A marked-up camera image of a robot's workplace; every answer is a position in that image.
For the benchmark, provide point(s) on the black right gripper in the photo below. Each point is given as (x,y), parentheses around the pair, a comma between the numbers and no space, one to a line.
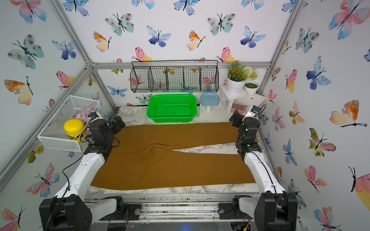
(242,119)

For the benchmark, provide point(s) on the metal base rail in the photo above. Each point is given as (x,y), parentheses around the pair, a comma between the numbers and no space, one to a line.
(180,204)

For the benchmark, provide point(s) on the small white pot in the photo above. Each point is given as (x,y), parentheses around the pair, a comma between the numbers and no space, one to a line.
(251,88)

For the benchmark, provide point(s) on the white potted flower plant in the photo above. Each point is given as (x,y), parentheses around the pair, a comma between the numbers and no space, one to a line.
(237,75)

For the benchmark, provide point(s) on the black wire wall basket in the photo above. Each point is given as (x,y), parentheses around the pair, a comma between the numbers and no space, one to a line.
(186,76)

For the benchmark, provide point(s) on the yellow lidded jar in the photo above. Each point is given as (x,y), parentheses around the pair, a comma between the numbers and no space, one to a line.
(74,129)

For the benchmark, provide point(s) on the pink shells bag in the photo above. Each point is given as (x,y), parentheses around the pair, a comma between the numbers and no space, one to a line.
(83,115)

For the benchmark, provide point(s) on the light blue round plate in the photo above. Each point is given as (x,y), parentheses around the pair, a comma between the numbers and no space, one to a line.
(209,99)

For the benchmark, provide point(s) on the white step shelf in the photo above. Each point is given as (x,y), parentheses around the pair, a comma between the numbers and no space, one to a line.
(228,104)

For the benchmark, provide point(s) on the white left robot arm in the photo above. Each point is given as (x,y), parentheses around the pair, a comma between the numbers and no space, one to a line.
(67,210)

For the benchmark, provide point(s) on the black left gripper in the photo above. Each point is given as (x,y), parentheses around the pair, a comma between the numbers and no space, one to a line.
(119,121)

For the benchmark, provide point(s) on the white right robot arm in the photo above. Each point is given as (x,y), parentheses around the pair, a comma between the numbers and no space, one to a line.
(266,184)

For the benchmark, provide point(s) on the white mesh wall basket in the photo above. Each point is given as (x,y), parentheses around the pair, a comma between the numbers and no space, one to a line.
(53,135)

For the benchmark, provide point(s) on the brown long pants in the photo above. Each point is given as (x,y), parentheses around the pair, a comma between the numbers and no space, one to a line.
(154,156)

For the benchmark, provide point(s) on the green plastic basket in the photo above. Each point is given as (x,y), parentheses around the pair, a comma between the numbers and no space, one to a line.
(172,108)

